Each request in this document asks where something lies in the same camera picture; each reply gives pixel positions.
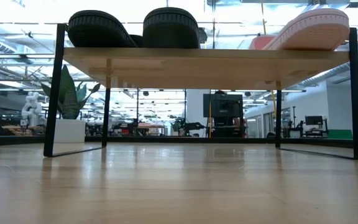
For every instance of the black slide sandal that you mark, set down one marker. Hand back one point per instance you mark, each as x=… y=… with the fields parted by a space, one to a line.
x=95 y=29
x=169 y=28

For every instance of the black background robot arm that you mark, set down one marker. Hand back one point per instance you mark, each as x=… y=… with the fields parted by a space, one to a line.
x=194 y=126

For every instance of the black perforated computer case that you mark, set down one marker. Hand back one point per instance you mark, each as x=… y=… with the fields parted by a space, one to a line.
x=222 y=107

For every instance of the green plant in white pot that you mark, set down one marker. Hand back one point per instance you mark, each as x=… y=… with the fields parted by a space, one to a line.
x=68 y=99

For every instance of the black monitor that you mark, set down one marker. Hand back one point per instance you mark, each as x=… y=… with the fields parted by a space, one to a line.
x=313 y=120

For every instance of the white robot figure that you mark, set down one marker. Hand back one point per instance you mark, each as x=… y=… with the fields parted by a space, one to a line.
x=31 y=107

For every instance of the green panel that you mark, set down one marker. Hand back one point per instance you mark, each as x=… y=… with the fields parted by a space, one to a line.
x=340 y=134

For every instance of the wooden shelf with black frame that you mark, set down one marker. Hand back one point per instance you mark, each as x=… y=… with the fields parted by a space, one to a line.
x=197 y=65

